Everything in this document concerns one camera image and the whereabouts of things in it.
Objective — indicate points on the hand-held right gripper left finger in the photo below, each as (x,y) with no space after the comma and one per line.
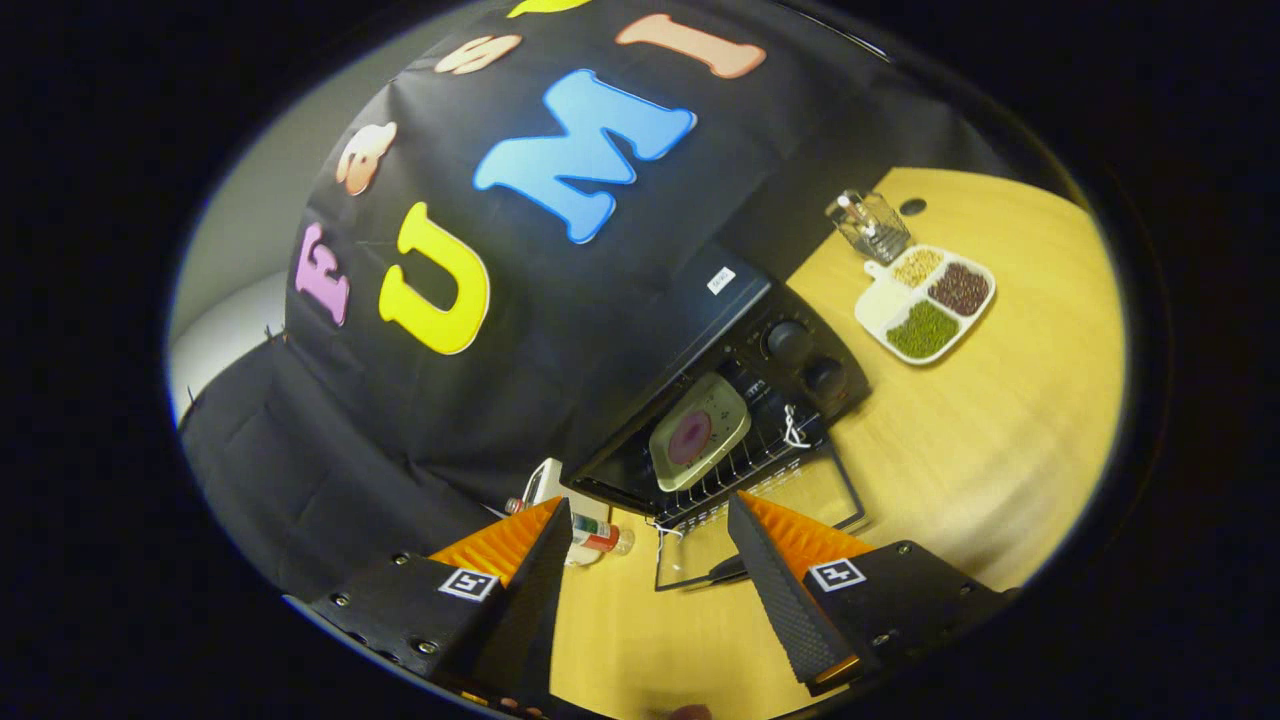
(520,610)

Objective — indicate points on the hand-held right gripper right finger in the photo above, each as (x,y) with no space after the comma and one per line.
(790,600)

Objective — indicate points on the pink round food slice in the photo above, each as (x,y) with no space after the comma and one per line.
(690,438)

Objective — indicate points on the pale food plate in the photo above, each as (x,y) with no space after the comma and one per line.
(725,405)

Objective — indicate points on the black electric oven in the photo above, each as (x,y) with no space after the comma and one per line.
(750,345)

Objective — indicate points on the metal oven rack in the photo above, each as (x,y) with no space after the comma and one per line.
(760,455)

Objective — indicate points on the clear plastic bottle red label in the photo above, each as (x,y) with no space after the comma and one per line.
(600,535)

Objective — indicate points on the black backdrop cloth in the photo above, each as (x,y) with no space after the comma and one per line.
(500,400)

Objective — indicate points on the green beans pile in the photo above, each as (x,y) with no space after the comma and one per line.
(922,330)

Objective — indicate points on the white divided tray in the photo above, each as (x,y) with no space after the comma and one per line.
(878,305)

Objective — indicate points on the dark red beans pile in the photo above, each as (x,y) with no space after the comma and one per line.
(960,288)

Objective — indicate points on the pale yellow beans pile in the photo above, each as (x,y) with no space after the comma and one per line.
(917,267)

